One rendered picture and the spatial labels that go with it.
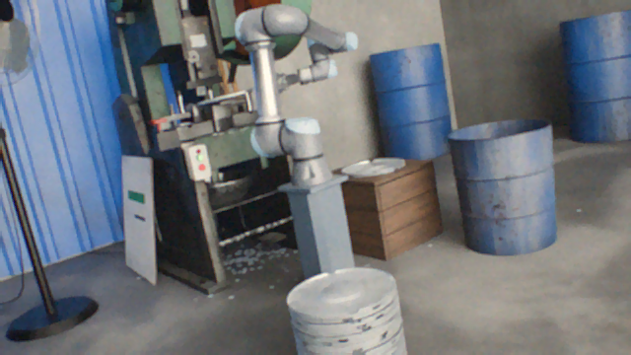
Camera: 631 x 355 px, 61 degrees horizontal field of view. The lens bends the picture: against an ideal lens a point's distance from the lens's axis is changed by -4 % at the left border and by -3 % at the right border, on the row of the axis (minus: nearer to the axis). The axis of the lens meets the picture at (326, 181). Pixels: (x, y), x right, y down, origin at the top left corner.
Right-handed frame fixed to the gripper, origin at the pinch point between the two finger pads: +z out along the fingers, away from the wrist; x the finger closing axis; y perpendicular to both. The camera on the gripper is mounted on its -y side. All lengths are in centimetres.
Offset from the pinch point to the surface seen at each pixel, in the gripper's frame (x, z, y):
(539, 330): 86, -70, 99
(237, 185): 40.3, 22.2, -8.5
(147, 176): 25, 62, -10
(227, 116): 8.5, 17.2, -7.9
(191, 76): -13.3, 28.0, -10.3
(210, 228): 50, 34, 17
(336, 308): 55, -16, 115
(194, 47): -25.3, 23.5, -13.0
